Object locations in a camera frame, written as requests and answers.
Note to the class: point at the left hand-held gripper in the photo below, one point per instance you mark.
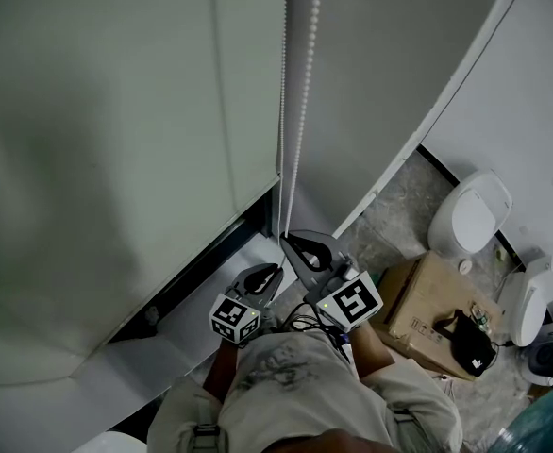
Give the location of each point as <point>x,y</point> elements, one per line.
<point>234,321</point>

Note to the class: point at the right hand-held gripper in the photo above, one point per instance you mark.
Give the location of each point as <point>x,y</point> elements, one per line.
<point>352,302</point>

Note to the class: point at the white roller blind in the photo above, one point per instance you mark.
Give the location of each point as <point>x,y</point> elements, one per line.
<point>116,135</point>

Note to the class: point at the person's right forearm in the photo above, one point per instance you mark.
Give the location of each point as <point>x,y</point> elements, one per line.
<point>373,354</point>

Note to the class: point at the person's left forearm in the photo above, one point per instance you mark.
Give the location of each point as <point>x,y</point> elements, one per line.
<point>222,371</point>

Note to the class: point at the brown cardboard box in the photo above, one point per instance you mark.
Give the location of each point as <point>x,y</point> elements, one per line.
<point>418,295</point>

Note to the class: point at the grey window latch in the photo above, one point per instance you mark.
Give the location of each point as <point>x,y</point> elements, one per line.
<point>152,316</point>

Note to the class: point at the person's beige shirt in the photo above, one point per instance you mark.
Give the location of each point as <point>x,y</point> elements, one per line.
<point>305,394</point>

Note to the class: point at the white window sill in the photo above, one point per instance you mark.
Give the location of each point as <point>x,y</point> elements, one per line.
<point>163,361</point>

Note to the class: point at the small white round disc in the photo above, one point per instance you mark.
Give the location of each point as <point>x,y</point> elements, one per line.
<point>465,265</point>

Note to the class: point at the white toilet with closed lid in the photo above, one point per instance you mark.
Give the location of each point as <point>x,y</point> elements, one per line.
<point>470,215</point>

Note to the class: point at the black pouch bag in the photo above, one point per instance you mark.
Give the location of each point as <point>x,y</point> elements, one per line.
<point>470,347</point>

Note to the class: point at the person's head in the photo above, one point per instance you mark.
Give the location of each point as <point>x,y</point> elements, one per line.
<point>333,441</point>

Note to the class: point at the white toilet with side panel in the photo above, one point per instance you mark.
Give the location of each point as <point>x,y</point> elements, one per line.
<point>531,300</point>

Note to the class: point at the white ceramic basin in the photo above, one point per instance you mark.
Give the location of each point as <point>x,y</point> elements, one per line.
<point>111,444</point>

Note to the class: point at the grey round appliance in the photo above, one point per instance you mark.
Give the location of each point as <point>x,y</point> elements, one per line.
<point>547,359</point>

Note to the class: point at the dark window frame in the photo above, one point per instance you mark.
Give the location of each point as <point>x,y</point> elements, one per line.
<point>196,272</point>

